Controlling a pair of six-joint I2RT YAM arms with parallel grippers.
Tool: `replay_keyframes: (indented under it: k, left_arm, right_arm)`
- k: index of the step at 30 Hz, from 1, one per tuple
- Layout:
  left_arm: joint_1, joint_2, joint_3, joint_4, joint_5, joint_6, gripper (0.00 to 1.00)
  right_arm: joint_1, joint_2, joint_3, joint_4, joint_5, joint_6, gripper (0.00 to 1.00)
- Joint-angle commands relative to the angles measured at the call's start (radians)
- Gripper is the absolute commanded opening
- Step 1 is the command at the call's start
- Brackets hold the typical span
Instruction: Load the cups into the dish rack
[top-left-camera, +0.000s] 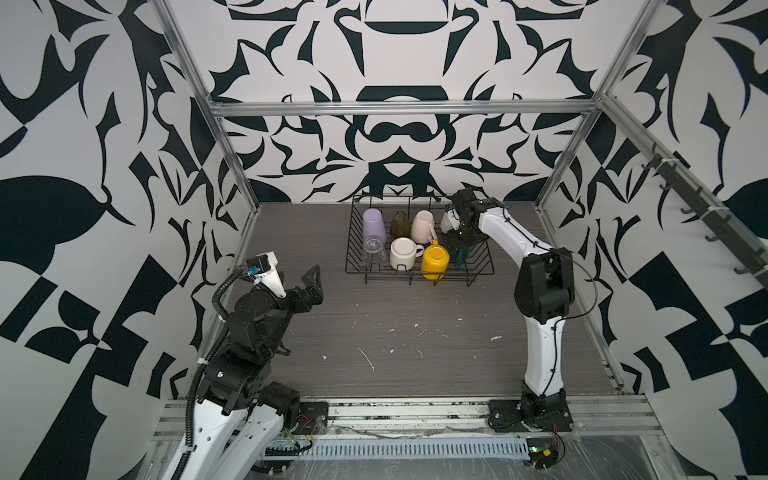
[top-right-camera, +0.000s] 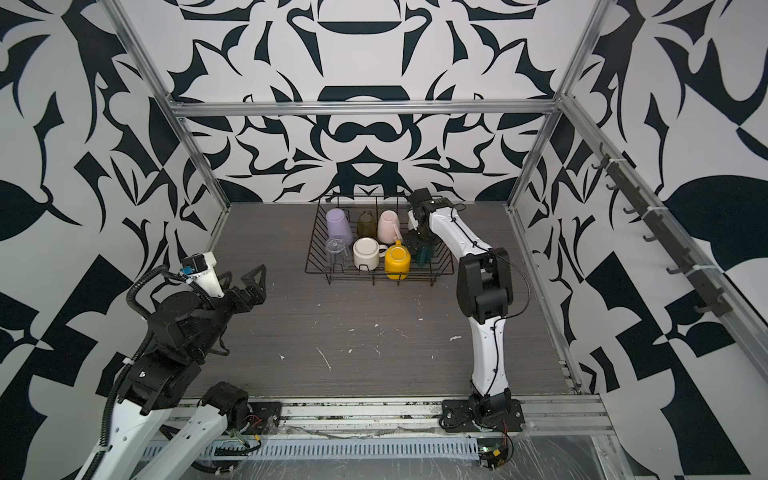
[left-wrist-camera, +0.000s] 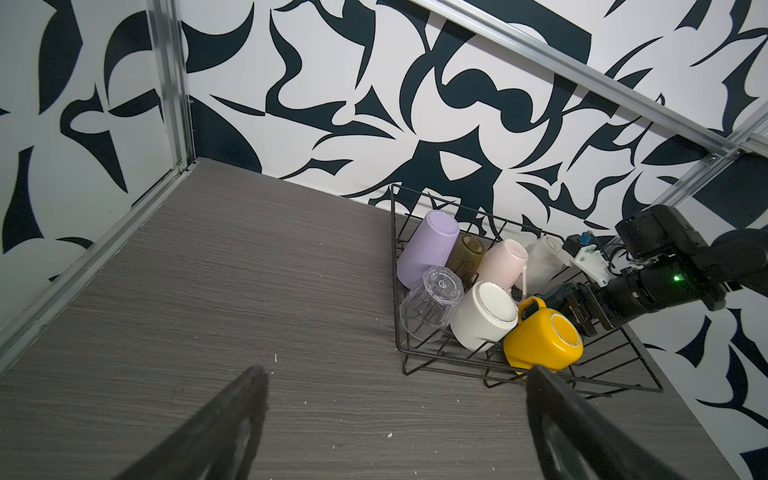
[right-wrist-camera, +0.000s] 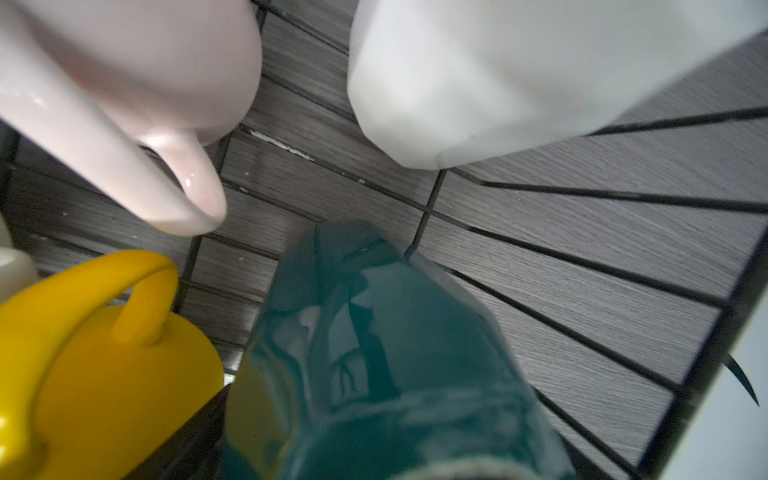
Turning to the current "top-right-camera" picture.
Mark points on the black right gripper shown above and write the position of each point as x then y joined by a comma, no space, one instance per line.
413,242

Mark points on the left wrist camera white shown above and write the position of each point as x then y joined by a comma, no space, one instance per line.
199,270

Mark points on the white slotted cable duct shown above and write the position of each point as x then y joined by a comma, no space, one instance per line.
460,448

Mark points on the yellow mug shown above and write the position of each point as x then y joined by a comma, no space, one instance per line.
397,261

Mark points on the wall hook rail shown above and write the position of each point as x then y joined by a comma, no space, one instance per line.
665,230

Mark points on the pink cream mug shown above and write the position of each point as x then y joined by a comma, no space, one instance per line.
388,228

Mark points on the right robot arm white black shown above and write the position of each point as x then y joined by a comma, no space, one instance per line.
484,292

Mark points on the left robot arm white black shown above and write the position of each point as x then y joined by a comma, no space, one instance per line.
186,312

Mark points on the dark green mug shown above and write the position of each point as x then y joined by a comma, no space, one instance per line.
424,254

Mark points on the white mug red inside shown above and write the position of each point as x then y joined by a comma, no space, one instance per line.
367,254

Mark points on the lilac plastic cup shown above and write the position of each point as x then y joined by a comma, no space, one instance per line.
338,226

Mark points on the white faceted mug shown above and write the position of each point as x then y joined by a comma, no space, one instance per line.
412,221

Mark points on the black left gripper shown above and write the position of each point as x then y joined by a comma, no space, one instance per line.
251,292

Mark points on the olive textured glass cup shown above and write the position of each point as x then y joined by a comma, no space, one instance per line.
366,226

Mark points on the black wire dish rack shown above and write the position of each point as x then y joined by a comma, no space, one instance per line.
316,260

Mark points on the clear glass cup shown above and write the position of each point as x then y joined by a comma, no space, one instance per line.
338,254

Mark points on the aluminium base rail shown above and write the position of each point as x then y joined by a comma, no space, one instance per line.
375,417

